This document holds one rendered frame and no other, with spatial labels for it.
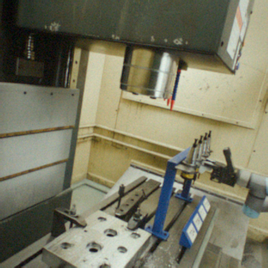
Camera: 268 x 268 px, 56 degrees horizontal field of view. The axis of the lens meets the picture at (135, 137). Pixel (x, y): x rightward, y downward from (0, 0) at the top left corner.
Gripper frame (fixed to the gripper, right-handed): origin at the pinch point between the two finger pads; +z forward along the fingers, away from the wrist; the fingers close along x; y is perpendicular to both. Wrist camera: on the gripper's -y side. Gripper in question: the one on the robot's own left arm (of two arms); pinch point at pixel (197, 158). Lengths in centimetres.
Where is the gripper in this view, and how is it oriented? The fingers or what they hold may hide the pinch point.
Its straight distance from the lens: 128.4
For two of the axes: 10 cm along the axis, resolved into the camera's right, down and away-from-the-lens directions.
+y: -2.2, 9.5, 2.4
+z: -8.7, -3.0, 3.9
